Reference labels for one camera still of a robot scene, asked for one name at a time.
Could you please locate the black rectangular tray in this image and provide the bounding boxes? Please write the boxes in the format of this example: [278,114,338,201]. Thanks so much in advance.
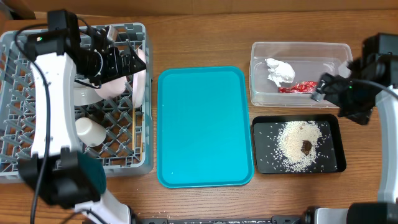
[252,114,346,174]

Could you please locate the white napkin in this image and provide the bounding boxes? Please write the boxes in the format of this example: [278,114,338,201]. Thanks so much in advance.
[265,58,295,87]

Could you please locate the white paper cup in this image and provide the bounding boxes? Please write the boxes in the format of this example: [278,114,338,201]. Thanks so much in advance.
[75,118,106,147]

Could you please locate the brown food scrap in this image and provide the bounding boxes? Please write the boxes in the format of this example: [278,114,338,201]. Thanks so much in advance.
[301,140,312,156]

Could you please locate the grey plastic dish rack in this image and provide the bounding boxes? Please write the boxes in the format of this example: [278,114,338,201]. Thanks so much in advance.
[1,23,154,184]

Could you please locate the clear plastic waste bin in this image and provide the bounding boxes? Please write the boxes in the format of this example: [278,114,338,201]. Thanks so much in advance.
[249,42,353,108]

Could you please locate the white rice pile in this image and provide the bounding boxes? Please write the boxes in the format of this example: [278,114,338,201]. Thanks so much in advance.
[257,120,331,173]

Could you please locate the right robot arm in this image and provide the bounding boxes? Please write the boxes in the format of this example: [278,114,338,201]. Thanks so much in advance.
[301,33,397,224]

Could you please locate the teal plastic serving tray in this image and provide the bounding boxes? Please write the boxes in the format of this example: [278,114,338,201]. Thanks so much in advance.
[157,66,254,189]

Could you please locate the large white round plate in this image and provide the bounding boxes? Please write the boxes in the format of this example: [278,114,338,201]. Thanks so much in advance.
[131,48,147,109]

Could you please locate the red snack wrapper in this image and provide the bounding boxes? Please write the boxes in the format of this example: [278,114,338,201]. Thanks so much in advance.
[278,81,318,94]

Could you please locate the grey shallow bowl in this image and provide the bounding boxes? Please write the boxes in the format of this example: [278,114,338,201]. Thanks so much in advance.
[73,83,103,106]

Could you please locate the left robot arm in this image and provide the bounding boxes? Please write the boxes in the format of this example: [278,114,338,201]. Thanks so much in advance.
[18,9,147,223]

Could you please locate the small pink bowl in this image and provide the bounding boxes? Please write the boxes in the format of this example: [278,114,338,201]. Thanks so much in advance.
[95,77,127,100]

